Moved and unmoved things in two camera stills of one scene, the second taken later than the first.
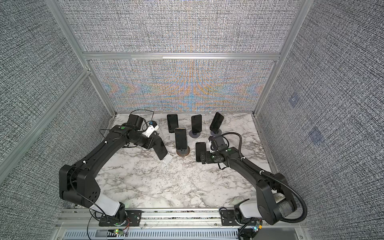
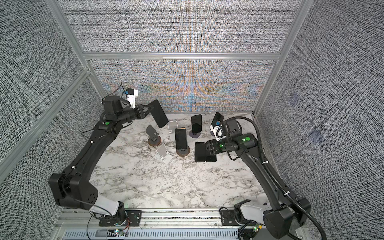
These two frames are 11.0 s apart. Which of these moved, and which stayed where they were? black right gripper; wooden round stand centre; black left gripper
Moved: black left gripper; black right gripper
Stayed: wooden round stand centre
